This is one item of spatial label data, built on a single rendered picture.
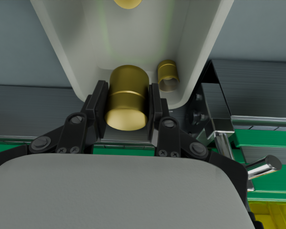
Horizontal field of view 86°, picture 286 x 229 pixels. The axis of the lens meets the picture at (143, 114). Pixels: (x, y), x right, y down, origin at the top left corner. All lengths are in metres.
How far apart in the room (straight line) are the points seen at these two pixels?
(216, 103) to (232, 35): 0.12
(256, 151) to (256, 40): 0.18
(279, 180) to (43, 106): 0.40
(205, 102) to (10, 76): 0.39
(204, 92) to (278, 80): 0.13
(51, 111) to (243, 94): 0.34
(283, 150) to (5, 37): 0.45
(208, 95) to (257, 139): 0.09
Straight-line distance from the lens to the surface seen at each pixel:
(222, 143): 0.21
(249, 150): 0.25
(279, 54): 0.37
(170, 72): 0.25
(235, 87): 0.28
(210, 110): 0.23
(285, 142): 0.28
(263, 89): 0.30
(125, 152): 0.30
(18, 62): 0.39
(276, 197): 0.34
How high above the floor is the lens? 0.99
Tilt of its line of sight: 34 degrees down
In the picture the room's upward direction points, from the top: 178 degrees counter-clockwise
